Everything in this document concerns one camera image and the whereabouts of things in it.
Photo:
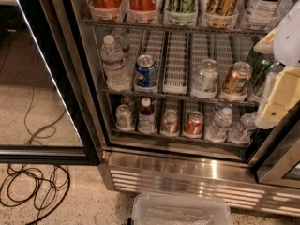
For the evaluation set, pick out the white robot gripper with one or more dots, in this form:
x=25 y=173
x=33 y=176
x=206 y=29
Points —
x=288 y=42

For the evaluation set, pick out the bottom shelf water bottle right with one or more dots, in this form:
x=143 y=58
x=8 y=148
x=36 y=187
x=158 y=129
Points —
x=242 y=130

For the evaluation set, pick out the shelf water bottle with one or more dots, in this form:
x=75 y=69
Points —
x=217 y=130
x=242 y=130

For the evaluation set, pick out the bottom shelf water bottle left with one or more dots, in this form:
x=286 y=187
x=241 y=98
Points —
x=217 y=130

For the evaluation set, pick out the red can bottom shelf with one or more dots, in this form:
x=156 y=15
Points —
x=194 y=124

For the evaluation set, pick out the closed right fridge door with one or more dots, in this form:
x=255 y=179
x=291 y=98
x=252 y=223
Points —
x=281 y=168

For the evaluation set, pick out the stainless steel fridge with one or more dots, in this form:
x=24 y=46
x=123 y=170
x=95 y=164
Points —
x=179 y=164

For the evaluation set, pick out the bronze can bottom shelf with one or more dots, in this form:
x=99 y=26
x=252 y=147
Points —
x=170 y=122

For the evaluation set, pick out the dark juice bottle white cap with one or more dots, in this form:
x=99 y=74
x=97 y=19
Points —
x=146 y=123

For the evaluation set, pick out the rear clear water bottle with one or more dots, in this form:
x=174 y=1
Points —
x=122 y=37

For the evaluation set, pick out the clear water bottle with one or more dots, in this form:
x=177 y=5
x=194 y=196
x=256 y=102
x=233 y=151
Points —
x=122 y=37
x=114 y=64

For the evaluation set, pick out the front clear water bottle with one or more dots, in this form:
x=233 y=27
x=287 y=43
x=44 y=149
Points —
x=114 y=64

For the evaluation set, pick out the silver can bottom shelf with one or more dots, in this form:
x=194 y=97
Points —
x=124 y=117

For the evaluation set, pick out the open glass fridge door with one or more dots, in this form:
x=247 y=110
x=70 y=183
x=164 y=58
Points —
x=45 y=108

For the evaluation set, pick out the front green soda can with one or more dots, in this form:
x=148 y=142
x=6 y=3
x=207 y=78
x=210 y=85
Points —
x=258 y=86

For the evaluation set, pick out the green soda can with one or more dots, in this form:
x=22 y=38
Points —
x=258 y=86
x=259 y=62

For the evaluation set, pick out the middle green soda can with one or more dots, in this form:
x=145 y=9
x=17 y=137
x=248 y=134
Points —
x=259 y=62

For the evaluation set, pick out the gold copper soda can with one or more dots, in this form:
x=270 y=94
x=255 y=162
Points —
x=234 y=86

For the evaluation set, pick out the white silver soda can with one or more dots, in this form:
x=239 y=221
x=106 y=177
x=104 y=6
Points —
x=205 y=79

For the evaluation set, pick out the blue pepsi can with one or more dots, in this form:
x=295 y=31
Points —
x=146 y=74

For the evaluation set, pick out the clear plastic storage bin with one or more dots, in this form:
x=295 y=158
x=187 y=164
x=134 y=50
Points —
x=162 y=209

